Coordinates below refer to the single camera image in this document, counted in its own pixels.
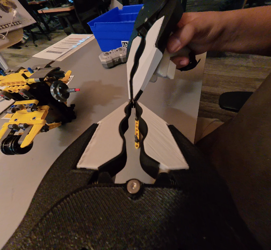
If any person's right hand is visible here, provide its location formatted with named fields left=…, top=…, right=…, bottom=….
left=166, top=12, right=215, bottom=69

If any white cable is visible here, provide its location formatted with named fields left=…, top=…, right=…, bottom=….
left=0, top=10, right=18, bottom=41

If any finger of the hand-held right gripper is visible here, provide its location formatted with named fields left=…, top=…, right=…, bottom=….
left=132, top=16, right=165, bottom=102
left=126, top=35, right=145, bottom=102

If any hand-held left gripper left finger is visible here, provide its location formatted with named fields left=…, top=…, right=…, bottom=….
left=77, top=101, right=130, bottom=178

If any yellow black toy brick vehicle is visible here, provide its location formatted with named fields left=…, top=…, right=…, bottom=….
left=0, top=65, right=80, bottom=155

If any blue plastic bin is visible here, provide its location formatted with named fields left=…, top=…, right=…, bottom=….
left=87, top=4, right=145, bottom=52

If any toy instruction booklet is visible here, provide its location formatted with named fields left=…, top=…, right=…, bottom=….
left=0, top=0, right=37, bottom=33

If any grey toy remote control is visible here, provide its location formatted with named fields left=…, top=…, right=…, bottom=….
left=99, top=47, right=128, bottom=69

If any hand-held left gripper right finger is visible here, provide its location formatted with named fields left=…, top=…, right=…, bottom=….
left=135, top=102, right=189, bottom=179

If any person's right forearm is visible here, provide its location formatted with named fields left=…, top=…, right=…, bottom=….
left=213, top=5, right=271, bottom=57

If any white printed paper sheet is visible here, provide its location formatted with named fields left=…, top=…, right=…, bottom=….
left=32, top=34, right=95, bottom=62

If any yellow perforated toy beam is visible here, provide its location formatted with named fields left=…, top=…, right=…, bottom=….
left=135, top=119, right=140, bottom=149

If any black chair armrest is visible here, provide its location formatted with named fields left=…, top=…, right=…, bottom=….
left=219, top=91, right=253, bottom=113

